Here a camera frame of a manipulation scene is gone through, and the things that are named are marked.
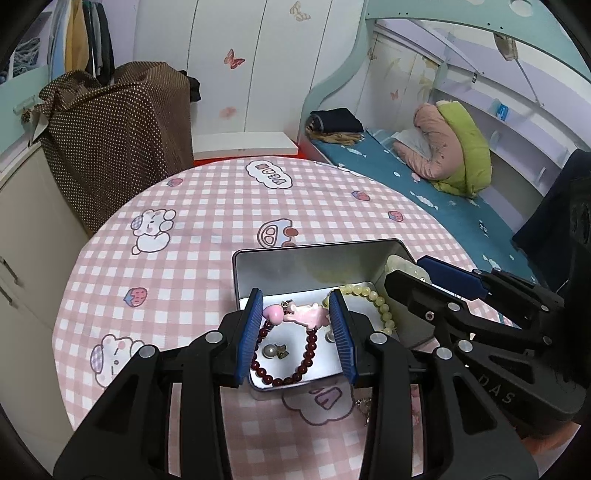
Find green quilt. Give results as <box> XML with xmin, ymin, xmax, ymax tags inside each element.
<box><xmin>434</xmin><ymin>100</ymin><xmax>492</xmax><ymax>199</ymax></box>

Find pale yellow bead bracelet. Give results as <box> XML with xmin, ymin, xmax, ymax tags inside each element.
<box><xmin>322</xmin><ymin>285</ymin><xmax>398</xmax><ymax>334</ymax></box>

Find beige hanging pouch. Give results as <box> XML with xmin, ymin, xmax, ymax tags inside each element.
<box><xmin>492</xmin><ymin>33</ymin><xmax>520</xmax><ymax>61</ymax></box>

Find silver metal charm chain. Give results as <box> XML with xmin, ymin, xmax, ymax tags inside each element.
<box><xmin>353</xmin><ymin>397</ymin><xmax>376</xmax><ymax>428</ymax></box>

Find folded tan cloth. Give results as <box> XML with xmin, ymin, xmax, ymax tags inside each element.
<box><xmin>307</xmin><ymin>130</ymin><xmax>368</xmax><ymax>147</ymax></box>

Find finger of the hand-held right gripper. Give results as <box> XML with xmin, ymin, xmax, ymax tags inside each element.
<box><xmin>418</xmin><ymin>257</ymin><xmax>564</xmax><ymax>319</ymax></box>
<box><xmin>383</xmin><ymin>269</ymin><xmax>555</xmax><ymax>352</ymax></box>

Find dark blue garment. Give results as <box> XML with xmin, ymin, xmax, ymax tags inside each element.
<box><xmin>512</xmin><ymin>148</ymin><xmax>591</xmax><ymax>287</ymax></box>

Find folded dark clothes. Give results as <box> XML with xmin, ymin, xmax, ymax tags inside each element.
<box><xmin>308</xmin><ymin>108</ymin><xmax>365</xmax><ymax>134</ymax></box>

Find teal printed mattress sheet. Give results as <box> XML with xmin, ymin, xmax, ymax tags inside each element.
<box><xmin>309</xmin><ymin>129</ymin><xmax>555</xmax><ymax>282</ymax></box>

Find white low platform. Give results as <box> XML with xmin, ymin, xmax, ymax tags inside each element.
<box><xmin>193</xmin><ymin>130</ymin><xmax>298</xmax><ymax>160</ymax></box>

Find pink checked tablecloth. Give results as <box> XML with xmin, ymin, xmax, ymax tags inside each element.
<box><xmin>52</xmin><ymin>157</ymin><xmax>546</xmax><ymax>480</ymax></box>

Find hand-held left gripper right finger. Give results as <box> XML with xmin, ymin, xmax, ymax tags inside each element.
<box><xmin>329</xmin><ymin>288</ymin><xmax>539</xmax><ymax>480</ymax></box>

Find grey metal tin box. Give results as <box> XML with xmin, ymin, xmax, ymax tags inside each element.
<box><xmin>232</xmin><ymin>239</ymin><xmax>437</xmax><ymax>393</ymax></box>

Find yellow hanging garment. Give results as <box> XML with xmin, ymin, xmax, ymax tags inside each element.
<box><xmin>65</xmin><ymin>0</ymin><xmax>88</xmax><ymax>75</ymax></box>

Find pink hair clip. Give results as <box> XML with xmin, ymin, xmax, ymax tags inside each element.
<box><xmin>263</xmin><ymin>302</ymin><xmax>331</xmax><ymax>329</ymax></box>

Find teal bunk bed frame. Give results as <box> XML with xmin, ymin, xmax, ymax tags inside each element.
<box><xmin>298</xmin><ymin>0</ymin><xmax>591</xmax><ymax>185</ymax></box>

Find brown dotted cloth cover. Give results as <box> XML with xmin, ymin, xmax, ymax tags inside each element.
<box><xmin>37</xmin><ymin>61</ymin><xmax>195</xmax><ymax>234</ymax></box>

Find light blue hanging shirt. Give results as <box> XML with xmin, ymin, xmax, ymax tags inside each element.
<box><xmin>48</xmin><ymin>0</ymin><xmax>72</xmax><ymax>79</ymax></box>

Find pale green jade pendant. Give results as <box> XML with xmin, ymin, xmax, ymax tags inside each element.
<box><xmin>385</xmin><ymin>255</ymin><xmax>434</xmax><ymax>283</ymax></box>

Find black cloth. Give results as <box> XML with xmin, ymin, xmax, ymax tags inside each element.
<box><xmin>178</xmin><ymin>70</ymin><xmax>201</xmax><ymax>102</ymax></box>

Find pink pillow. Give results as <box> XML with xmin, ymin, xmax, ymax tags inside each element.
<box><xmin>392</xmin><ymin>102</ymin><xmax>460</xmax><ymax>182</ymax></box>

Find white wardrobe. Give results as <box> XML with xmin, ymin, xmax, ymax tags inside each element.
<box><xmin>134</xmin><ymin>0</ymin><xmax>370</xmax><ymax>144</ymax></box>

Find white low cabinet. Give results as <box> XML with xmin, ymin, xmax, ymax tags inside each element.
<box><xmin>0</xmin><ymin>143</ymin><xmax>90</xmax><ymax>444</ymax></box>

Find folded jeans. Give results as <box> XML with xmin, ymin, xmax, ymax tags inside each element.
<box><xmin>9</xmin><ymin>39</ymin><xmax>42</xmax><ymax>77</ymax></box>

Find dark hanging jackets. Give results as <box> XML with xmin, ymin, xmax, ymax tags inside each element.
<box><xmin>83</xmin><ymin>0</ymin><xmax>115</xmax><ymax>86</ymax></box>

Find person's right hand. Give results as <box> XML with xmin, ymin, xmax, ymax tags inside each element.
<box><xmin>523</xmin><ymin>422</ymin><xmax>583</xmax><ymax>460</ymax></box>

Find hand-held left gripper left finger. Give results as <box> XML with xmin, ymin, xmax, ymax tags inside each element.
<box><xmin>53</xmin><ymin>287</ymin><xmax>265</xmax><ymax>480</ymax></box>

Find dark red bead bracelet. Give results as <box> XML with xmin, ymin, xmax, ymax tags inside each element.
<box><xmin>249</xmin><ymin>318</ymin><xmax>319</xmax><ymax>386</ymax></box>

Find white cloth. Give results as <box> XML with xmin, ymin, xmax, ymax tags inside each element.
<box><xmin>392</xmin><ymin>129</ymin><xmax>432</xmax><ymax>155</ymax></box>

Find teal drawer unit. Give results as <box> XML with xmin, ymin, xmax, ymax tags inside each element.
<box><xmin>0</xmin><ymin>65</ymin><xmax>51</xmax><ymax>153</ymax></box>

